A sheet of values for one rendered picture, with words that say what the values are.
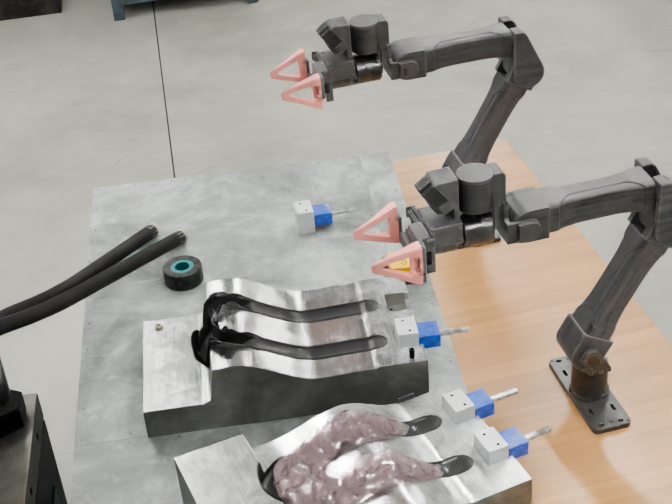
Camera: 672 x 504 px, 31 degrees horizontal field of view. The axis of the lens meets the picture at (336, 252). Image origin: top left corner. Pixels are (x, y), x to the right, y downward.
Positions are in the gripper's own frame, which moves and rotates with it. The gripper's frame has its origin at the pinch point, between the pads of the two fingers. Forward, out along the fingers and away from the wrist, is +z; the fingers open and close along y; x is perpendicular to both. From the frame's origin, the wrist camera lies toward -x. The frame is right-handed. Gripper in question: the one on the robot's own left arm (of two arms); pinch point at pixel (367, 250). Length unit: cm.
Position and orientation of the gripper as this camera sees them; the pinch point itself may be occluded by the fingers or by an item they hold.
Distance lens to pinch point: 187.6
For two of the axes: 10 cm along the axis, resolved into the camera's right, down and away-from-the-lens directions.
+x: 0.8, 8.2, 5.7
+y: 2.6, 5.3, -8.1
